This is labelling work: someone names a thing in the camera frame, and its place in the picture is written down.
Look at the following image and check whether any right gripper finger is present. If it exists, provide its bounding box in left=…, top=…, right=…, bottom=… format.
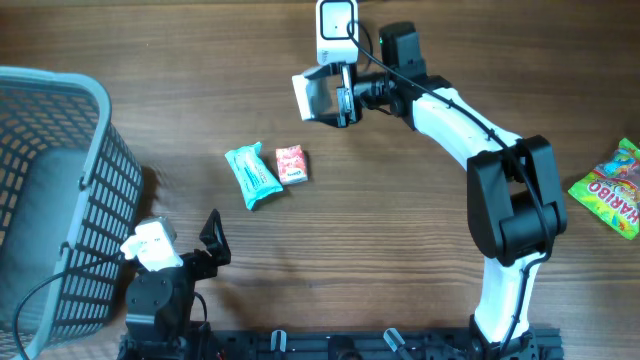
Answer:
left=302, top=63, right=343, bottom=80
left=311, top=113, right=349, bottom=128

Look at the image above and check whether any white blue paper box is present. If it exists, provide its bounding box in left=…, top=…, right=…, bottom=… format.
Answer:
left=292, top=74, right=333, bottom=121

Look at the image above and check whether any small orange candy box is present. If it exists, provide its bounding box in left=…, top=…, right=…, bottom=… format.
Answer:
left=276, top=145, right=308, bottom=185

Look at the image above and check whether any teal tissue packet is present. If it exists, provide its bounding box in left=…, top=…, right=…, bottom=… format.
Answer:
left=225, top=142, right=283, bottom=211

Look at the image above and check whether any Haribo gummy candy bag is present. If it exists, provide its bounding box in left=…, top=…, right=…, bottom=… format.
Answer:
left=568, top=138, right=639, bottom=240

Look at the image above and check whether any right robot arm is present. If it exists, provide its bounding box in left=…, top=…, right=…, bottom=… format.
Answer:
left=293, top=19, right=567, bottom=359

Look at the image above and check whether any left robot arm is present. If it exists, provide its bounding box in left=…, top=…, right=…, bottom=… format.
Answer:
left=118, top=209, right=231, bottom=359

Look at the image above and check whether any white barcode scanner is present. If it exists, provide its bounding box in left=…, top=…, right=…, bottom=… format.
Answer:
left=315, top=0, right=359, bottom=65

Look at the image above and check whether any grey plastic mesh basket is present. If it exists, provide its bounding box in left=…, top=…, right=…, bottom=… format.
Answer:
left=1, top=66, right=144, bottom=359

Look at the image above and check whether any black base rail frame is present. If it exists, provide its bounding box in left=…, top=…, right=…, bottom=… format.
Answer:
left=117, top=328, right=564, bottom=360

